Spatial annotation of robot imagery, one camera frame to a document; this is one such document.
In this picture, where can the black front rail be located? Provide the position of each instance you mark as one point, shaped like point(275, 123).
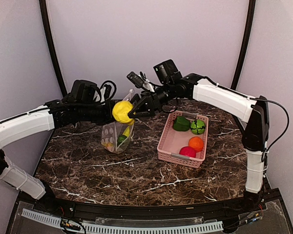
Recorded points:
point(220, 210)

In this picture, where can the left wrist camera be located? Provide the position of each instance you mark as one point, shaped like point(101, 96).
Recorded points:
point(105, 90)

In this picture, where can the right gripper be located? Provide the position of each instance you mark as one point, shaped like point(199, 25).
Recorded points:
point(149, 102)

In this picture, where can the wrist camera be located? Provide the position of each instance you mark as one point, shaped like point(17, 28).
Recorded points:
point(105, 90)
point(140, 81)

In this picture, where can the green bell pepper toy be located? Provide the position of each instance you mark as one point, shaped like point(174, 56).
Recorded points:
point(181, 124)

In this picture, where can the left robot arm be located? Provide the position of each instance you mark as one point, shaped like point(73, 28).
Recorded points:
point(86, 102)

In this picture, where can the red apple toy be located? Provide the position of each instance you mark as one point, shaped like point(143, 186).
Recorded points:
point(188, 151)

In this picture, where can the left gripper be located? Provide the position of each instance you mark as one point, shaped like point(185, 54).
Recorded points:
point(110, 118)

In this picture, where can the clear polka dot zip bag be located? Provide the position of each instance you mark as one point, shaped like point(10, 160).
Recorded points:
point(128, 97)

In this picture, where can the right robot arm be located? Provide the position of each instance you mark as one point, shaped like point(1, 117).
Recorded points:
point(250, 110)

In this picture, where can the white slotted cable duct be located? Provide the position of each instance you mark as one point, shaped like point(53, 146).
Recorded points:
point(126, 226)

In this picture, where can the green watermelon toy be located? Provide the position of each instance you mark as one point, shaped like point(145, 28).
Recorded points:
point(197, 127)

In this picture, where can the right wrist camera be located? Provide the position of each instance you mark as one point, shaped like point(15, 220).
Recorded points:
point(140, 81)

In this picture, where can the orange fruit toy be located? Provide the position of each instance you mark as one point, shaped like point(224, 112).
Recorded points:
point(196, 143)

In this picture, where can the green orange mango toy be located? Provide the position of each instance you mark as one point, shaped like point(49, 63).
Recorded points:
point(121, 139)

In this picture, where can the right black frame post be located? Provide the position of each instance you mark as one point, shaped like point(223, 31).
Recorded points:
point(244, 44)

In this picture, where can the pink perforated plastic basket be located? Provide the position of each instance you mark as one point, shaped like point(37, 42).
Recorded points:
point(172, 141)

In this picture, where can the yellow pear toy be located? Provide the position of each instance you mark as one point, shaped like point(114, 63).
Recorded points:
point(120, 112)

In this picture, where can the yellow banana toy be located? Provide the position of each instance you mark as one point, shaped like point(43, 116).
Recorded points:
point(110, 134)

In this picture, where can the black frame post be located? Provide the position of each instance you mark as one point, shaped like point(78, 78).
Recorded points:
point(244, 44)
point(51, 46)

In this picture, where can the left black frame post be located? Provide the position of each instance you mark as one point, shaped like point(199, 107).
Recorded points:
point(51, 46)

